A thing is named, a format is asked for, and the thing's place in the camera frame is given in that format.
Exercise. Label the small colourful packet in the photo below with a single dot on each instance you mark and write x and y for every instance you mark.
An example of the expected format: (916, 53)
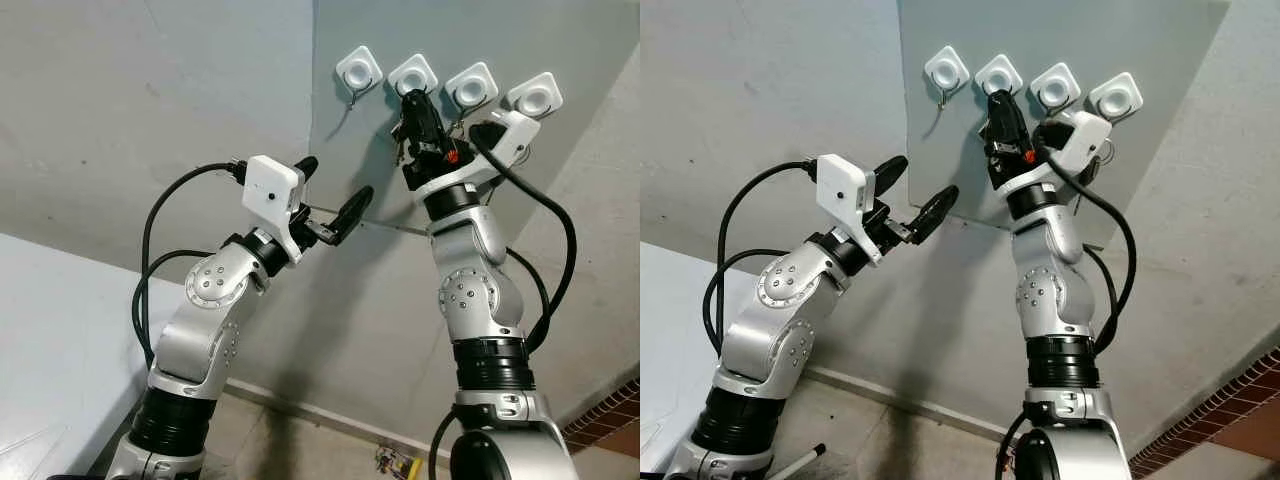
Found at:
(397, 462)

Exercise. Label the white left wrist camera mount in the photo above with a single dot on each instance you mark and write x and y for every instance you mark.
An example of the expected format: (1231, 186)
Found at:
(272, 195)
(840, 190)

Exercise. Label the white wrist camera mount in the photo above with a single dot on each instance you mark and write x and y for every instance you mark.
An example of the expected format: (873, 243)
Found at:
(272, 195)
(510, 140)
(840, 190)
(1085, 138)

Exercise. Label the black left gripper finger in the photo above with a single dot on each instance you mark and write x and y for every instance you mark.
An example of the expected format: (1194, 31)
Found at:
(352, 212)
(932, 212)
(890, 172)
(307, 167)

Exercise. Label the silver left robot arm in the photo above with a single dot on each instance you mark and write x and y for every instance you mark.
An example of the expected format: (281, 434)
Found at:
(770, 340)
(200, 330)

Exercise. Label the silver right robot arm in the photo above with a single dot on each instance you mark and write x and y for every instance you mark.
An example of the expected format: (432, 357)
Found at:
(1060, 290)
(480, 290)

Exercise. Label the grey wall board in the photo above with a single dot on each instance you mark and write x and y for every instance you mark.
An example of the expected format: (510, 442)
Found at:
(570, 35)

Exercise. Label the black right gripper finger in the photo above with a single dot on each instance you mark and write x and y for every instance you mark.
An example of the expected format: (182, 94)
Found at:
(428, 118)
(992, 110)
(1014, 118)
(406, 110)

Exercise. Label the white square adhesive wall hook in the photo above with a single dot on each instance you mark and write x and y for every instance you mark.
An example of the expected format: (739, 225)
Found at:
(535, 96)
(947, 70)
(1116, 97)
(471, 87)
(998, 73)
(413, 73)
(1056, 86)
(359, 70)

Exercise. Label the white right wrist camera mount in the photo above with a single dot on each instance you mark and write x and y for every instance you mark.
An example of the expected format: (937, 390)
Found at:
(510, 140)
(1085, 138)

